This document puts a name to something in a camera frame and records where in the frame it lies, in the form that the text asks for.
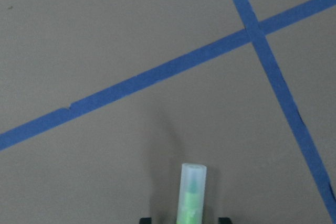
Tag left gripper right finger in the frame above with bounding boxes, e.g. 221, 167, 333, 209
218, 217, 232, 224

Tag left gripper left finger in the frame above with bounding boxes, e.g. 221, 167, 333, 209
139, 217, 152, 224

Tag green highlighter pen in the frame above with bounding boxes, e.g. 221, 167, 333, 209
176, 163, 207, 223

